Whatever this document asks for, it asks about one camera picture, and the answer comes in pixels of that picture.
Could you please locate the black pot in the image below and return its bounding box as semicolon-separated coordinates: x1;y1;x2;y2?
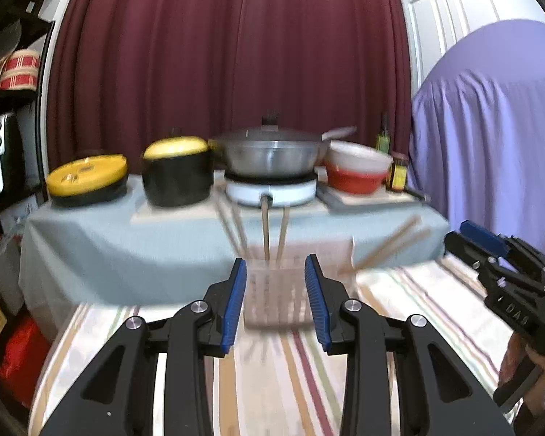
141;148;213;207

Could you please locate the black air fryer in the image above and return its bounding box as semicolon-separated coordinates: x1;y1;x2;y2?
0;111;21;205

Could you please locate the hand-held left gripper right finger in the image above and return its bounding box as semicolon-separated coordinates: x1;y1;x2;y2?
303;254;516;436

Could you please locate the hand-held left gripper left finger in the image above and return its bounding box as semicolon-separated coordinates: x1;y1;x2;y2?
39;257;247;436

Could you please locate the wooden chopstick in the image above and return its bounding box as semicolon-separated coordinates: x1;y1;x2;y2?
352;215;422;269
261;195;272;262
340;229;432;275
277;206;291;262
214;200;242;255
227;197;250;255

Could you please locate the striped tablecloth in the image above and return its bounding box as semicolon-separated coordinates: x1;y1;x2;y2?
27;254;523;436

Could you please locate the olive oil bottle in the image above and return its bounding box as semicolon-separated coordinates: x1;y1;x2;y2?
375;113;390;153

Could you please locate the steel wok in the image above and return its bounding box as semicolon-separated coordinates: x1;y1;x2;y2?
209;126;359;179

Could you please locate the red plastic bag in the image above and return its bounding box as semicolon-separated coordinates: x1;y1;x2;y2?
0;315;51;409

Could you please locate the white cardboard box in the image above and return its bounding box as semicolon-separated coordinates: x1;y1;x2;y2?
0;193;44;232

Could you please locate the light blue tablecloth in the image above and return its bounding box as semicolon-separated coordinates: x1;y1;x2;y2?
18;170;450;341

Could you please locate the red white round box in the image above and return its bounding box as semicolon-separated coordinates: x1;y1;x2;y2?
0;49;41;90

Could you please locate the white induction cooker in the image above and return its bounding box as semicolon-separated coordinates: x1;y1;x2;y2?
225;173;319;207

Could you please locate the yellow pot lid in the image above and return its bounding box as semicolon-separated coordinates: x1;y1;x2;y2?
143;128;210;161

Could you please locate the grey container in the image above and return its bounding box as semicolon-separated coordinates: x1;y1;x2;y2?
0;236;25;314

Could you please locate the yellow electric griddle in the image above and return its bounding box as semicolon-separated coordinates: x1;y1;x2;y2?
45;154;130;210

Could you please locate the black shelf unit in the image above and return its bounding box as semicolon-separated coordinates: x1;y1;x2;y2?
0;0;57;246

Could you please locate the glass wok lid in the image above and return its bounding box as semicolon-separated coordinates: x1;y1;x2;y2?
209;111;330;146

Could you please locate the white door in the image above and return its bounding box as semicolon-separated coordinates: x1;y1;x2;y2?
391;0;545;87

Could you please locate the sauce jar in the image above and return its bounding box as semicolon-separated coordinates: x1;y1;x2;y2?
386;152;409;191

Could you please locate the cream bowl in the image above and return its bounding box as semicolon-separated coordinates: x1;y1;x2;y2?
324;141;392;175

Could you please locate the red bowl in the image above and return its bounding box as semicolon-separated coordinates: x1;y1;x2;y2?
324;163;389;194

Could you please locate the black handle knife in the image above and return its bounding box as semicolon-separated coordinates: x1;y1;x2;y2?
404;186;432;203

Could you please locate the grey cutting board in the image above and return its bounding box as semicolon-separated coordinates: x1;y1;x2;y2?
315;184;430;214

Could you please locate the maroon curtain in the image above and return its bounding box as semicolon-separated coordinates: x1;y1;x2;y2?
45;0;414;182

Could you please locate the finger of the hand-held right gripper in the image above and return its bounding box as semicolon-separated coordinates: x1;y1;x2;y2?
460;221;512;257
444;231;489;269

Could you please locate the purple cloth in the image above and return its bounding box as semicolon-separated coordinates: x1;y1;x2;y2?
409;18;545;264

